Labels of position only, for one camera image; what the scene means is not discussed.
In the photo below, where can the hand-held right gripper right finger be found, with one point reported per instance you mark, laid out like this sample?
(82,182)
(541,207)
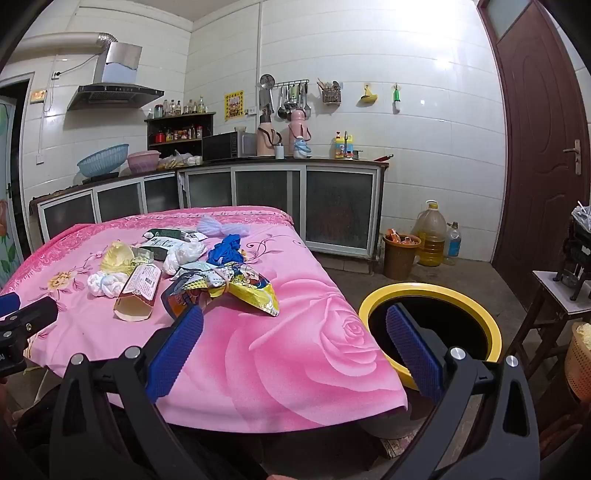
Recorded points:
(413,355)

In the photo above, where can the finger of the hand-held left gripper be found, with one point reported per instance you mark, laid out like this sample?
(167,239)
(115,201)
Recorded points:
(32,311)

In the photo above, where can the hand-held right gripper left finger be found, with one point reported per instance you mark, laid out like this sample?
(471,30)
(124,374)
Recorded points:
(178,350)

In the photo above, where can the orange blue snack packet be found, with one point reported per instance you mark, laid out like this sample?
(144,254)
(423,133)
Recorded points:
(184,295)

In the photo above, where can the yellow rimmed black bin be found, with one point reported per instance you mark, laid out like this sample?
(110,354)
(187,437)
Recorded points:
(461,293)

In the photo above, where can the white plastic bag wad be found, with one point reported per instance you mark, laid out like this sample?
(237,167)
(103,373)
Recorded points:
(184,254)

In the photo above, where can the yellow cartoon snack packet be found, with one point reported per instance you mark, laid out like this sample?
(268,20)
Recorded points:
(251,286)

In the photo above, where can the green white packet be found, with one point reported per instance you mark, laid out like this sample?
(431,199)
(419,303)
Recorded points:
(161,234)
(157,250)

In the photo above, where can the blue plastic bag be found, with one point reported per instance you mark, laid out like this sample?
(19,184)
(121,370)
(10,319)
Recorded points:
(224,249)

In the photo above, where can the brown paper carton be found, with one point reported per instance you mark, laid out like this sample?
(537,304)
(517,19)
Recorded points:
(138,290)

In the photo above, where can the white blue tissue wad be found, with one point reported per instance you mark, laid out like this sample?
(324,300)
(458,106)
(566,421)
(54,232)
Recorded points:
(104,284)

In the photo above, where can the brown waste bucket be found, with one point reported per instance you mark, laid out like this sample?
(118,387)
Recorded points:
(399,263)

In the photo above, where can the pink floral blanket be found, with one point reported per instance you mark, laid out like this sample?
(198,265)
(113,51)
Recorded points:
(277,360)

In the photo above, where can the crumpled yellow wrapper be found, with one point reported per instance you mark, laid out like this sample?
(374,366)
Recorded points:
(115,256)

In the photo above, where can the flower painted glass door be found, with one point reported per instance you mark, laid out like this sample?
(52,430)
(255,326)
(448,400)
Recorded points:
(7,207)

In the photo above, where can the large cooking oil jug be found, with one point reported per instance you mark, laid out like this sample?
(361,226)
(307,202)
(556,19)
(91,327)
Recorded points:
(431,240)

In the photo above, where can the clear plastic bottle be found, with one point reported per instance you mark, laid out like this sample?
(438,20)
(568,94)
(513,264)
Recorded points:
(453,244)

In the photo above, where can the orange wrappers in bucket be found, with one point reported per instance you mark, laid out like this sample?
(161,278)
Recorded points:
(401,237)

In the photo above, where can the small wooden table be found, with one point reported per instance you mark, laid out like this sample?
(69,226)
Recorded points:
(554,295)

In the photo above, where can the cream wicker basket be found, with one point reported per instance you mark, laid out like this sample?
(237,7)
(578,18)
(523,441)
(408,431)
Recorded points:
(577,364)

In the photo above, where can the glass fronted kitchen cabinet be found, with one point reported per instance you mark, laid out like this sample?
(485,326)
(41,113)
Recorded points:
(339,207)

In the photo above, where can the blue plastic basket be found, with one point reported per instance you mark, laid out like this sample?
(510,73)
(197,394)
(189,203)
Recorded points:
(104,159)

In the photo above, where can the pink plastic basin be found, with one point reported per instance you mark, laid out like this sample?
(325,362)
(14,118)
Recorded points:
(143,161)

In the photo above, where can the black metal stove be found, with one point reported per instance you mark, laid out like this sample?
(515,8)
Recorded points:
(575,258)

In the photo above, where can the bag of buns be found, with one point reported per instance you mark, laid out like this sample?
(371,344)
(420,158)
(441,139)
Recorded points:
(178,161)

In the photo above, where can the black microwave oven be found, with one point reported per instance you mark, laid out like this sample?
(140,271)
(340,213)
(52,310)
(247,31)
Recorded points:
(221,146)

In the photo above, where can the row of sauce jars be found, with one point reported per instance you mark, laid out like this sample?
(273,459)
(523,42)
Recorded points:
(180,134)

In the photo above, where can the yellow detergent bottle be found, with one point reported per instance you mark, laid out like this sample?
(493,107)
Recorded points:
(341,146)

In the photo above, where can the white cup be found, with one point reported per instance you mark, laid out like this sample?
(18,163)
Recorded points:
(279,151)

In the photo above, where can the black shelf rack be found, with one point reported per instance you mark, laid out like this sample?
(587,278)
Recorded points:
(207,124)

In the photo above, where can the beige thermos flask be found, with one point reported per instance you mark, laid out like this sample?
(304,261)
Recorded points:
(267,138)

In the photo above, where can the steel range hood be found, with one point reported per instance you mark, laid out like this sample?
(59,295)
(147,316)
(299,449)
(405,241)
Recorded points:
(115,92)

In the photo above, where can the light blue water bottle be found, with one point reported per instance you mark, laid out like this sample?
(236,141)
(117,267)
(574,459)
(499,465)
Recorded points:
(302,148)

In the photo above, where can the row of condiment bottles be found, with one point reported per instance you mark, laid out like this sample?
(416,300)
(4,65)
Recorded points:
(178,108)

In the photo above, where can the brown wooden door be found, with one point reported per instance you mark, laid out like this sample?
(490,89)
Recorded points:
(531,138)

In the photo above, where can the pink thermos flask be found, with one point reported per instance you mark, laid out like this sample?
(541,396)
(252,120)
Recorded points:
(298,127)

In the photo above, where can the yellow plastic scoop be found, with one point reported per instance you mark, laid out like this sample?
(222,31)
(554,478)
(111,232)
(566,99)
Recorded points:
(368,97)

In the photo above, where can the row of hanging kitchen utensils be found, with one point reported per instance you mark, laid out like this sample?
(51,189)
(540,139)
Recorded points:
(292,99)

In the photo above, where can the metal skimmer ladle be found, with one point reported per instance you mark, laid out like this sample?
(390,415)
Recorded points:
(266,82)

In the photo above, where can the orange wall switch box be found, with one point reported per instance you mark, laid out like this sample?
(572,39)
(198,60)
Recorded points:
(38,95)

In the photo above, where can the yellow wall poster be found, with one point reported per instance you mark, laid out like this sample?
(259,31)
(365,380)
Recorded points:
(234,105)

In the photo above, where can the silver exhaust duct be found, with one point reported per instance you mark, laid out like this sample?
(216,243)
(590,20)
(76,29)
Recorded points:
(60,41)

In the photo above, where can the wall chopstick holder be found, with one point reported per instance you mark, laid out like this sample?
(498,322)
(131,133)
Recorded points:
(330,94)

